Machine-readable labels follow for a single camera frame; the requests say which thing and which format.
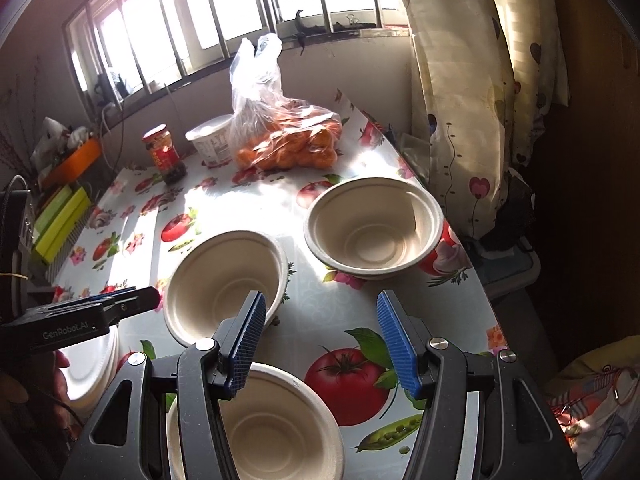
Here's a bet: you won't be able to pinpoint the white plastic tub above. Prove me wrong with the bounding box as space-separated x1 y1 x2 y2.
185 114 236 167

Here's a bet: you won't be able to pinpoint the black cable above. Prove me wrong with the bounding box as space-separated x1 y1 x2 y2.
101 85 177 172

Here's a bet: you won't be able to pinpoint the dark bag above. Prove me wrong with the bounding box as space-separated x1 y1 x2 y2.
492 167 537 253

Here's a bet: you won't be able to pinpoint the lime green box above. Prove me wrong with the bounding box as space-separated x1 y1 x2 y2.
32 187 94 266

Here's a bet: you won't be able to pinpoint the dried branches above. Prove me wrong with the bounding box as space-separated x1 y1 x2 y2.
0 55 47 173

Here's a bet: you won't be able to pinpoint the grey storage box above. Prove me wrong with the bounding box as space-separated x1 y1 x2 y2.
474 239 542 302

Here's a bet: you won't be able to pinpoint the barred window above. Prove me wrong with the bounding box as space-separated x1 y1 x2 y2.
62 0 412 107

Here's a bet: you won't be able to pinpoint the sauce jar with red label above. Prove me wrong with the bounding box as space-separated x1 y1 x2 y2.
142 124 189 185

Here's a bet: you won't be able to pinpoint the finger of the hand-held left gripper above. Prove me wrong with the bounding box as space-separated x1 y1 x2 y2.
102 286 162 323
27 286 138 313

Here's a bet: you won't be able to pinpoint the black hook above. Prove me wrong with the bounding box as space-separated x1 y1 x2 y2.
294 8 314 56

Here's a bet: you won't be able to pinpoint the beige paper bowl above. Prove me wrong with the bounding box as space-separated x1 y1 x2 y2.
304 176 445 281
166 362 346 480
162 230 290 349

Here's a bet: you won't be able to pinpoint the cream patterned curtain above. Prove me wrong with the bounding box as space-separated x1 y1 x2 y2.
389 0 572 241

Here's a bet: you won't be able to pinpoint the green and white box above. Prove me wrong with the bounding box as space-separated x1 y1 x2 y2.
32 184 76 233

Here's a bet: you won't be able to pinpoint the vegetable print tablecloth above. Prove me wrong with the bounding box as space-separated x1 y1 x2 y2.
50 87 511 480

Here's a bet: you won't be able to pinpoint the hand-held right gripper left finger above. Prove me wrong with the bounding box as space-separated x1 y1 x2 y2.
60 290 268 480

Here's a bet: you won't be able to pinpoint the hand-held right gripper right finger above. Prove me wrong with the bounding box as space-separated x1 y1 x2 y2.
376 290 583 480

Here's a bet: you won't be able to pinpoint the colourful patterned cloth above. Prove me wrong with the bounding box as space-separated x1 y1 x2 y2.
544 349 640 463

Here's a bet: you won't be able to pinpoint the orange box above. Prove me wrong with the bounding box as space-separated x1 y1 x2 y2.
39 137 104 187

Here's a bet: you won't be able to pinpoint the person's left hand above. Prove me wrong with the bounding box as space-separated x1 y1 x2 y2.
0 351 72 412

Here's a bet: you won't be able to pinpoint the striped box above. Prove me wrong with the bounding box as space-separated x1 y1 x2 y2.
46 200 98 282

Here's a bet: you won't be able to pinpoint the plastic bag of oranges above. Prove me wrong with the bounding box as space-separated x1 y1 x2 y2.
229 33 344 171

